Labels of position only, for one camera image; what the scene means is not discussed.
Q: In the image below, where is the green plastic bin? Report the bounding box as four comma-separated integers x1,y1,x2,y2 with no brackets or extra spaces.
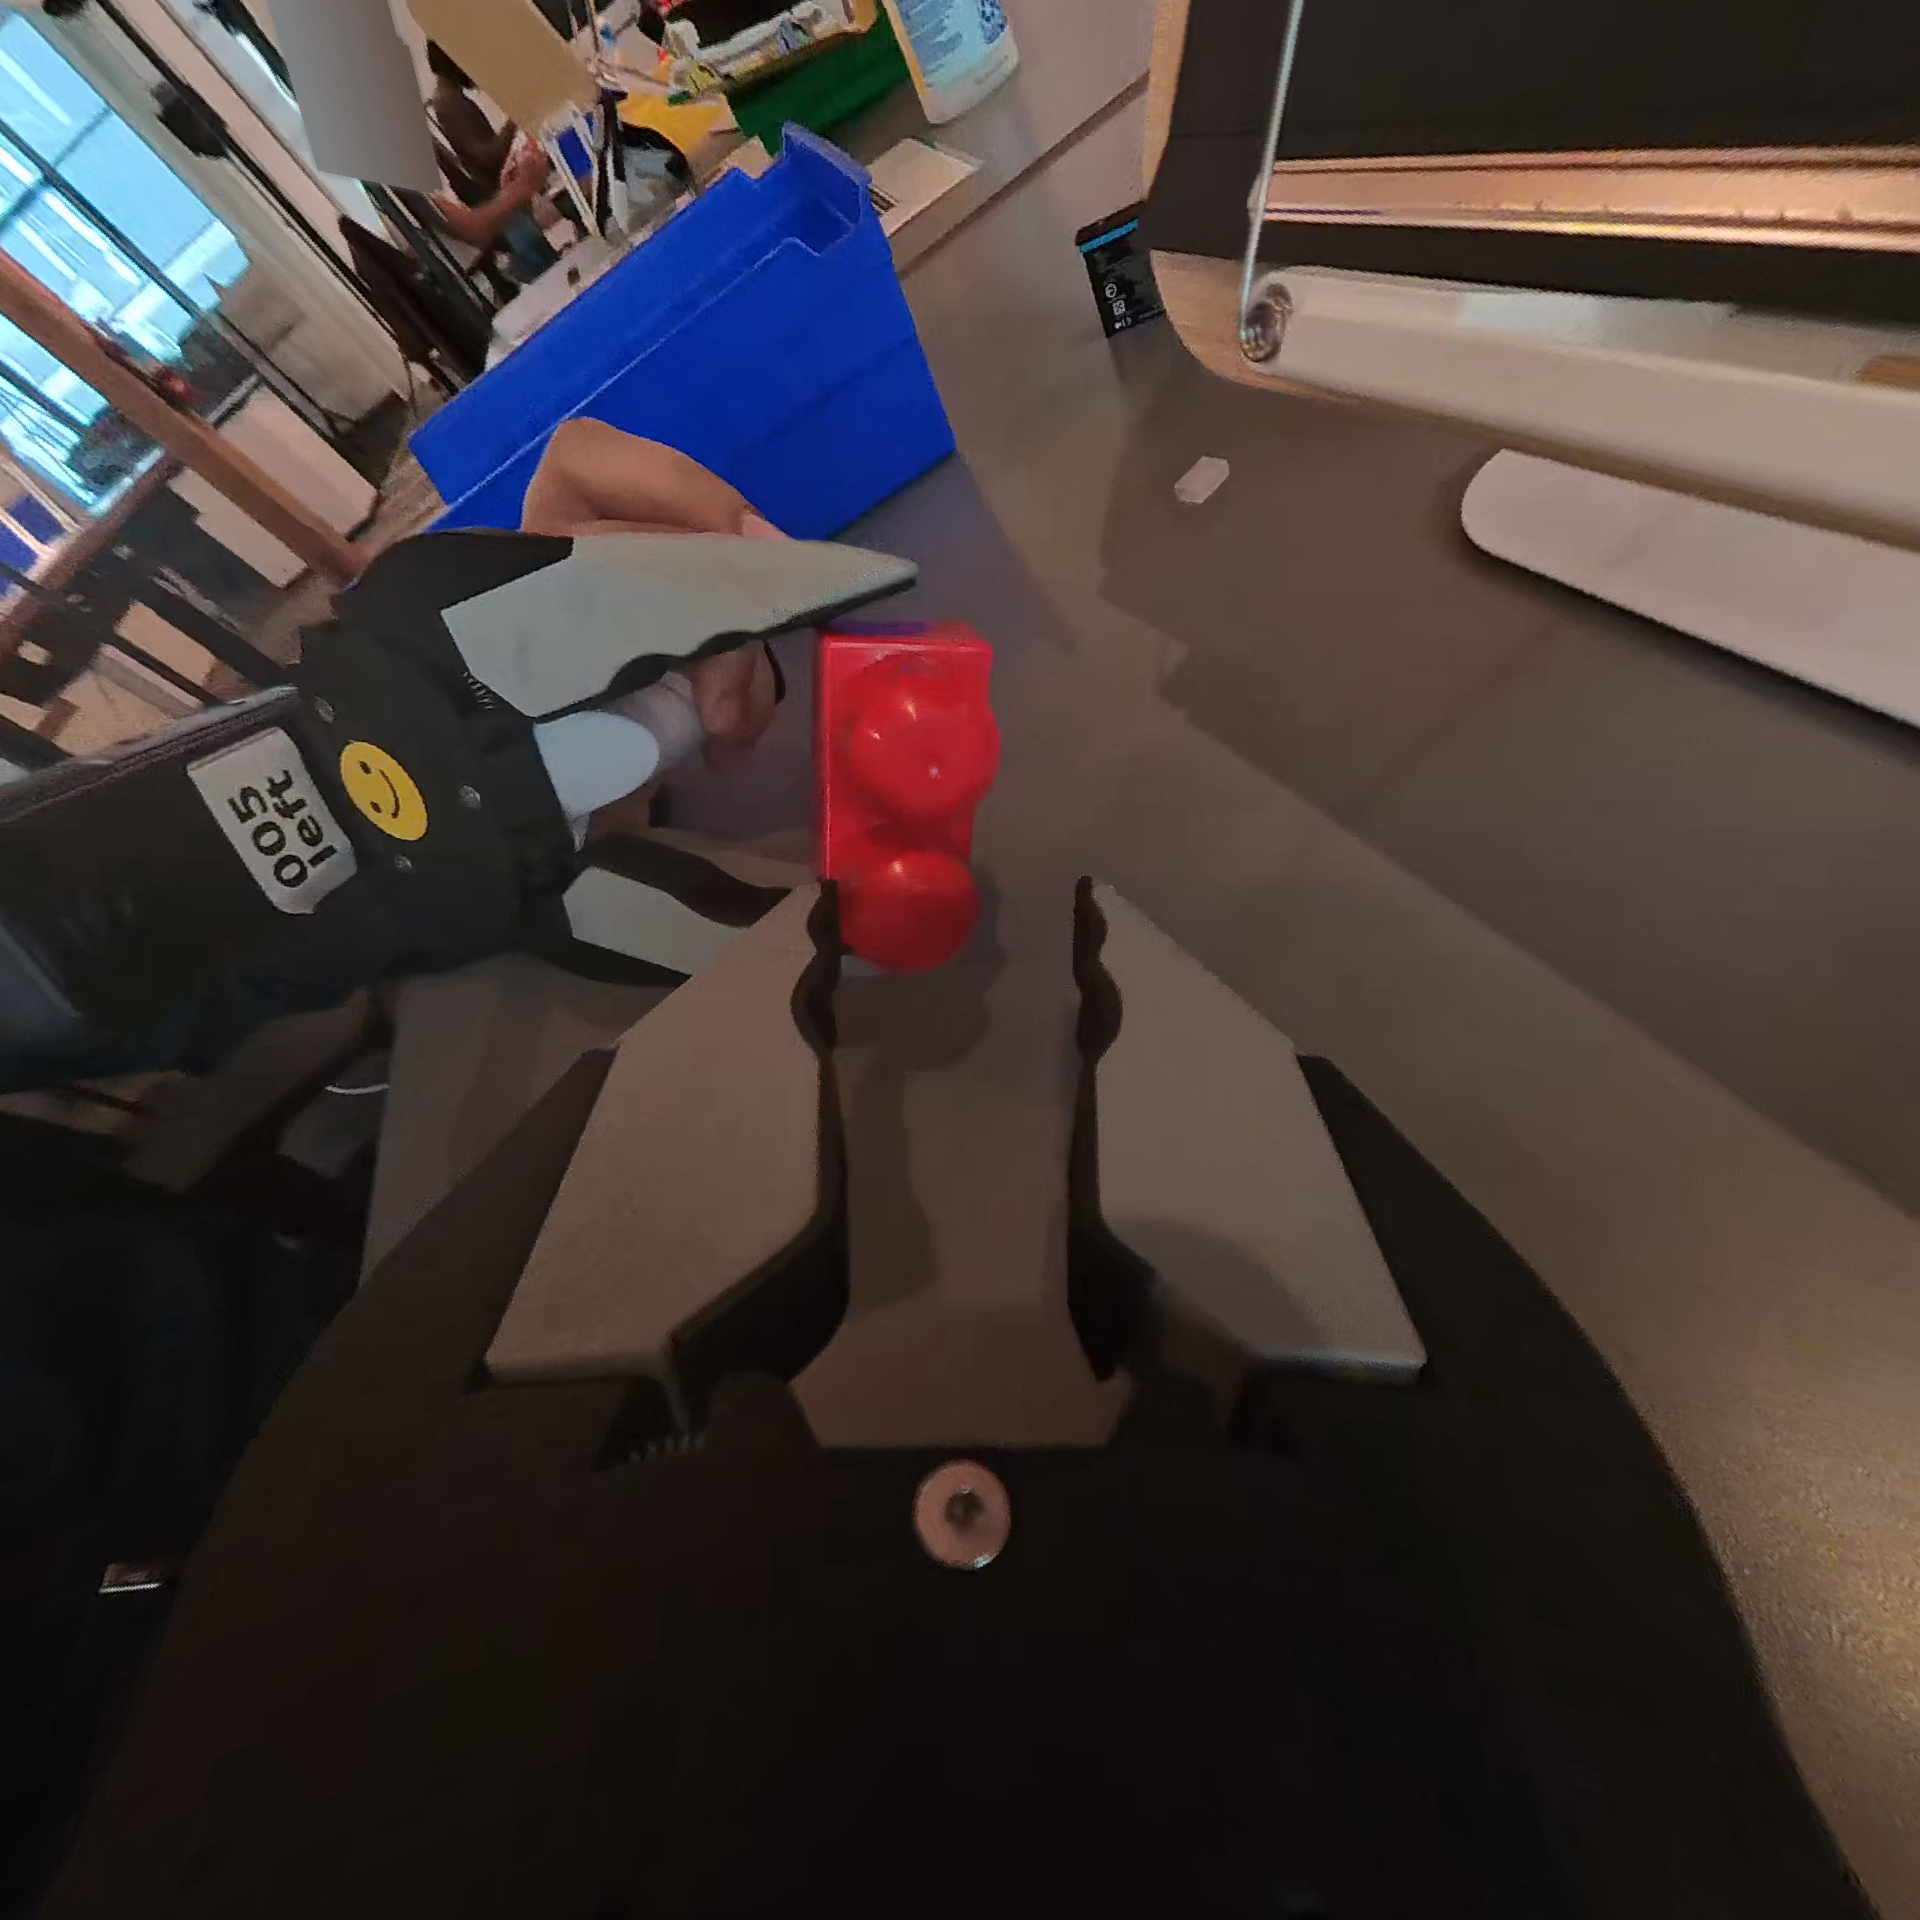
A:
722,27,909,153

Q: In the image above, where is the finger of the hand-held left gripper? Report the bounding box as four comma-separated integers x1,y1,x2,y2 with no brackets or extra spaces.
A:
560,829,807,985
437,532,925,726

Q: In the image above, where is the person's left hand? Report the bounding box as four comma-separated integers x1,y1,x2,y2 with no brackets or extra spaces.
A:
518,418,791,754

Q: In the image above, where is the metal wire page holder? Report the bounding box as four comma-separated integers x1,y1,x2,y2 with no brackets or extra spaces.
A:
1235,0,1308,366

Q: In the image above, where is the yellow plastic item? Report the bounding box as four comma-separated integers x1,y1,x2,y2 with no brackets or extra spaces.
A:
618,90,723,160

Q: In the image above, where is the white barcode label sheet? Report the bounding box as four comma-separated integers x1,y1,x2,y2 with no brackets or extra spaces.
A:
859,133,983,240

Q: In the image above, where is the black tripod stand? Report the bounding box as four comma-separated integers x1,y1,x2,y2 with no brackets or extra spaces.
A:
46,0,495,436

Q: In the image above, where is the person's dark clothed body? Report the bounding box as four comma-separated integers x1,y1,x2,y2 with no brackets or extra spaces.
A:
0,1184,361,1920

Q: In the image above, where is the blue plastic bin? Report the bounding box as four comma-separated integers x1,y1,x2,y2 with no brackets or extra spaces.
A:
403,120,961,545

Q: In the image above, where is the black wooden book stand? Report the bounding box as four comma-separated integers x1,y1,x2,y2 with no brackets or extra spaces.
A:
1143,0,1920,726

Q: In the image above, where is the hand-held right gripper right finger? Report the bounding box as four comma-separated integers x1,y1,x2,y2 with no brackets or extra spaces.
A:
1065,879,1430,1381

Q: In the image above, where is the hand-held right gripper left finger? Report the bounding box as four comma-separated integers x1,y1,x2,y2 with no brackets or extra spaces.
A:
480,879,854,1394

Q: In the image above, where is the white wipes canister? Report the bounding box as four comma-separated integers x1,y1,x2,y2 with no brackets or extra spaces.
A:
878,0,1023,126

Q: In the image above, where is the red toy building block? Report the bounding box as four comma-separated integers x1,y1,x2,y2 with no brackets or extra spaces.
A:
814,620,1002,972

